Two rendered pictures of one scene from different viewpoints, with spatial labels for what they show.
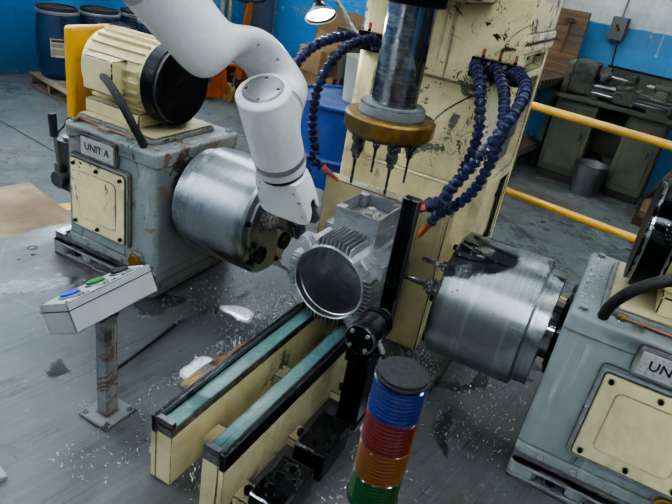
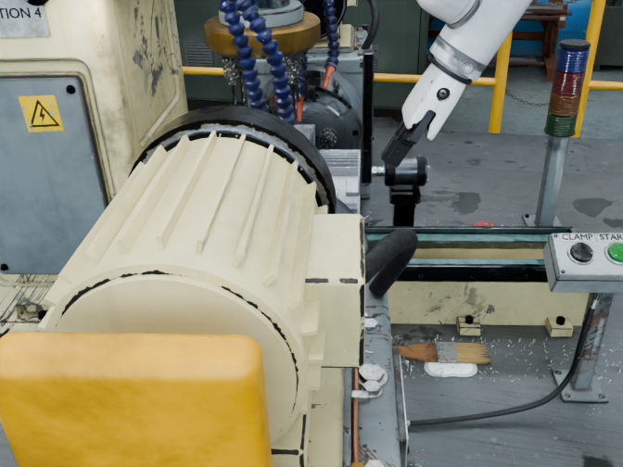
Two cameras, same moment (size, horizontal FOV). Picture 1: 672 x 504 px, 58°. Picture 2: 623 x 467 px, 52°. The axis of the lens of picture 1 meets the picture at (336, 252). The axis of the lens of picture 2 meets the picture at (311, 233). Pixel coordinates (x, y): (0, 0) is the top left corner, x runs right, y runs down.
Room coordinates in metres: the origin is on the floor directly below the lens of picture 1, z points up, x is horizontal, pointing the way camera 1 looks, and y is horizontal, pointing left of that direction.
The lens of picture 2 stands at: (1.46, 0.92, 1.54)
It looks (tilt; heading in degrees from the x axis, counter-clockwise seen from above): 30 degrees down; 250
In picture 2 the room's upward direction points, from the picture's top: 2 degrees counter-clockwise
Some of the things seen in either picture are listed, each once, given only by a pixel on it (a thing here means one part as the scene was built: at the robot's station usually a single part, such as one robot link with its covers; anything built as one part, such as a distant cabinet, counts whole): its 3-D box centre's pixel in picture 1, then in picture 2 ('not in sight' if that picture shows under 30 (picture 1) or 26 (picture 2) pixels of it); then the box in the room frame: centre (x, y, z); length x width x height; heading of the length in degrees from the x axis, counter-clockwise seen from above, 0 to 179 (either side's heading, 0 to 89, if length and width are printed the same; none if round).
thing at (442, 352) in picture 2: (221, 365); (428, 352); (0.99, 0.19, 0.80); 0.21 x 0.05 x 0.01; 155
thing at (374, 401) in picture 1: (398, 394); (572, 57); (0.52, -0.09, 1.19); 0.06 x 0.06 x 0.04
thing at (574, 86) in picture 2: (390, 425); (568, 80); (0.52, -0.09, 1.14); 0.06 x 0.06 x 0.04
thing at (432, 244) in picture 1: (380, 256); not in sight; (1.28, -0.11, 0.97); 0.30 x 0.11 x 0.34; 66
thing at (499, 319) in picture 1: (508, 313); (308, 124); (1.00, -0.35, 1.04); 0.41 x 0.25 x 0.25; 66
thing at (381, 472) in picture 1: (382, 454); (565, 101); (0.52, -0.09, 1.10); 0.06 x 0.06 x 0.04
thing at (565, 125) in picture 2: (375, 481); (561, 121); (0.52, -0.09, 1.05); 0.06 x 0.06 x 0.04
